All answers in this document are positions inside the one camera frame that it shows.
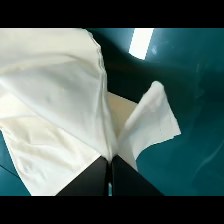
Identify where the white T-shirt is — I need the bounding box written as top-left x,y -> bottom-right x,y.
0,27 -> 182,197

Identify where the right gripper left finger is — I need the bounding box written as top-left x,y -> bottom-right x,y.
55,155 -> 110,197

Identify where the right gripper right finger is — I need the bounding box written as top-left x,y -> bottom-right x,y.
111,154 -> 165,197

